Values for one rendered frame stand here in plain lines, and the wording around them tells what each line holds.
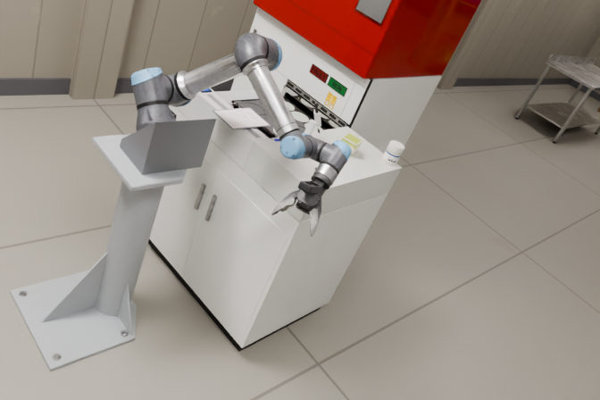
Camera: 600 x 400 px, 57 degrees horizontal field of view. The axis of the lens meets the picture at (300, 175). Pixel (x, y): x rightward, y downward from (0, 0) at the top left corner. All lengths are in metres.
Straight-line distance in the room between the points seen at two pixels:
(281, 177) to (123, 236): 0.68
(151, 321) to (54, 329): 0.41
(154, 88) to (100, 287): 0.94
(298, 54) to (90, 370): 1.73
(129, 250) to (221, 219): 0.41
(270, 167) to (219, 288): 0.69
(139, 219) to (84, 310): 0.57
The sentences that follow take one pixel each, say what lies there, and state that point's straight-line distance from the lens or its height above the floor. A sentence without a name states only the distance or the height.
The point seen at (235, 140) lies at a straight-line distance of 2.28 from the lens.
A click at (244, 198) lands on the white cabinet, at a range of 2.28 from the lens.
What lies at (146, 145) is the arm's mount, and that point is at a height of 0.94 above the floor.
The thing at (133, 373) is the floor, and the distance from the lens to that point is 2.48.
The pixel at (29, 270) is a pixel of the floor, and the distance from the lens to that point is 2.80.
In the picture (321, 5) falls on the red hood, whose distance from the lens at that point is 2.69.
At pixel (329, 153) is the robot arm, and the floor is 1.17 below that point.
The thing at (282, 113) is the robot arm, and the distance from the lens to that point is 1.81.
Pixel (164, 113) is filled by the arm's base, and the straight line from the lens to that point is 2.06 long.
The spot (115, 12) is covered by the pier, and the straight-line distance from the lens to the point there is 3.97.
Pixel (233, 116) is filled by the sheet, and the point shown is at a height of 0.97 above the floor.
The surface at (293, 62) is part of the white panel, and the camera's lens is 2.86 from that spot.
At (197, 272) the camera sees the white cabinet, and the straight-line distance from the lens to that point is 2.66.
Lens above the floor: 1.97
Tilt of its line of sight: 29 degrees down
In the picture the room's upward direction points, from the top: 23 degrees clockwise
